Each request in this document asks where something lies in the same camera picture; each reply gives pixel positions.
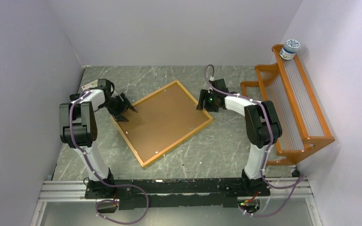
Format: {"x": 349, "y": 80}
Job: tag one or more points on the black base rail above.
{"x": 155, "y": 193}

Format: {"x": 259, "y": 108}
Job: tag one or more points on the aluminium extrusion frame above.
{"x": 74, "y": 191}

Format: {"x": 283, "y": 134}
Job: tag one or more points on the small blue white jar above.
{"x": 290, "y": 49}

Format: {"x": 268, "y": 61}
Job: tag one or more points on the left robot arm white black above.
{"x": 78, "y": 128}

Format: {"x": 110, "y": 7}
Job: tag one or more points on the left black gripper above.
{"x": 117, "y": 115}

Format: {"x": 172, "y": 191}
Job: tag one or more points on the brown frame backing board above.
{"x": 165, "y": 121}

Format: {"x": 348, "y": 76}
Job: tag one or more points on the yellow wooden picture frame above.
{"x": 181, "y": 143}

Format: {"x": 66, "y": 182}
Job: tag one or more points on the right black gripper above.
{"x": 203, "y": 96}

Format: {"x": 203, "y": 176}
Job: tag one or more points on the orange wooden rack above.
{"x": 305, "y": 130}

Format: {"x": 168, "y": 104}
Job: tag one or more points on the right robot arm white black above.
{"x": 261, "y": 120}

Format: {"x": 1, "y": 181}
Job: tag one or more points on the blue stapler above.
{"x": 74, "y": 97}

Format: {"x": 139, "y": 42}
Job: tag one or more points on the small staples box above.
{"x": 90, "y": 85}

